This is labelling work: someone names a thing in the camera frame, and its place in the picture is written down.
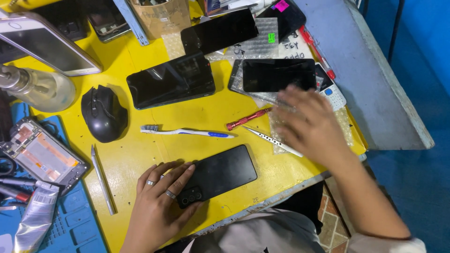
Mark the person's right hand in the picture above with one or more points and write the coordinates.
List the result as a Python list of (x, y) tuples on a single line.
[(313, 130)]

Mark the person's left hand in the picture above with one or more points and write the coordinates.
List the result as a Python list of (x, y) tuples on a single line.
[(158, 207)]

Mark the person's right fingers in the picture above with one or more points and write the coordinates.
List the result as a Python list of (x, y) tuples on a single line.
[(297, 105)]

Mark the matte black smartphone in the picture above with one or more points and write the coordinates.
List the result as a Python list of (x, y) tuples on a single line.
[(221, 172)]

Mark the white keypad phone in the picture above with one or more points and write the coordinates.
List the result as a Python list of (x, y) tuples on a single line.
[(332, 95)]

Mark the black phone display panel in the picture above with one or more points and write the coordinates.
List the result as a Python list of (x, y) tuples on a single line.
[(274, 74)]

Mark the perforated metal tweezers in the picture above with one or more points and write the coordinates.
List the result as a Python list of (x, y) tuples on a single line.
[(267, 138)]

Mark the red precision screwdriver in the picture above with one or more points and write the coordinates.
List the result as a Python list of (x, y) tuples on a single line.
[(246, 119)]

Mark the clear bubble wrap sheet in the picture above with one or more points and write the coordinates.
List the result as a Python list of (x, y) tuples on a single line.
[(346, 130)]

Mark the red pen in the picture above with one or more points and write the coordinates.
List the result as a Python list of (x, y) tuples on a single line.
[(318, 52)]

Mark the handwritten white paper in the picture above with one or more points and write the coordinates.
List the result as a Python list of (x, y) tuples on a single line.
[(295, 47)]

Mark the clear bubble wrap bag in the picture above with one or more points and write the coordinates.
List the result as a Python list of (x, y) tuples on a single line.
[(236, 82)]

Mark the bubble wrap bag green sticker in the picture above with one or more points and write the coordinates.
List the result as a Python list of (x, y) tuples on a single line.
[(262, 44)]

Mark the grey wooden board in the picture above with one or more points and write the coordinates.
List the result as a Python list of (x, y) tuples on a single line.
[(358, 70)]

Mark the black phone with pink sticker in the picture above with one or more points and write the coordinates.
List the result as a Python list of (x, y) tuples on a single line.
[(290, 17)]

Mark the person's black trousers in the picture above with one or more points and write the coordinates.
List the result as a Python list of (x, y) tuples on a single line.
[(302, 207)]

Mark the long black phone display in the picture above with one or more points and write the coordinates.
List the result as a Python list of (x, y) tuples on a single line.
[(221, 30)]

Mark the white and blue toothbrush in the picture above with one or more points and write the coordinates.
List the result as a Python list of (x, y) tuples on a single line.
[(190, 132)]

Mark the heap of boxes and parts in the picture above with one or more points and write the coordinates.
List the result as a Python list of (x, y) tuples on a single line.
[(232, 5)]

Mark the black metal pole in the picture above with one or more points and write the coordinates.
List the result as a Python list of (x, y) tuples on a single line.
[(395, 28)]

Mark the black smartphone with teal edge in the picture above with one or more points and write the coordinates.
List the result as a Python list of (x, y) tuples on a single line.
[(170, 80)]

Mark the person's white shirt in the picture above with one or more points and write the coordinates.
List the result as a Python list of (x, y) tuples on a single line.
[(253, 233)]

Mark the brown cardboard box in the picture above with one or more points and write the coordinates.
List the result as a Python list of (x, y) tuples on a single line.
[(163, 15)]

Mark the light blue wooden strip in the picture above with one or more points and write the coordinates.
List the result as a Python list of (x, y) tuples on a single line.
[(132, 21)]

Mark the black computer mouse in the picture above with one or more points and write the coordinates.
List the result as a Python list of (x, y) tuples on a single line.
[(103, 114)]

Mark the opened dark phone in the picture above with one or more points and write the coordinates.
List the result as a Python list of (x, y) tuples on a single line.
[(107, 19)]

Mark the metal pry tool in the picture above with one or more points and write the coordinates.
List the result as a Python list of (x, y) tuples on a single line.
[(102, 182)]

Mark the black device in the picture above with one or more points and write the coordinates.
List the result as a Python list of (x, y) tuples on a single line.
[(66, 21)]

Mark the blue repair mat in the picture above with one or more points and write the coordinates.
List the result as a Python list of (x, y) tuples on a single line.
[(77, 221)]

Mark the glass pump dispenser bottle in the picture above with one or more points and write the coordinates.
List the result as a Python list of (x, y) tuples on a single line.
[(42, 88)]

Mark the white and gold smartphone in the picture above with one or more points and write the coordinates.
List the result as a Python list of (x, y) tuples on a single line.
[(45, 47)]

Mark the silver glue tube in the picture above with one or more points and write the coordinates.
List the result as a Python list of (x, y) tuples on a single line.
[(35, 221)]

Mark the opened phone frame with battery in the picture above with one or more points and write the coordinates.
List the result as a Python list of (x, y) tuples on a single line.
[(42, 154)]

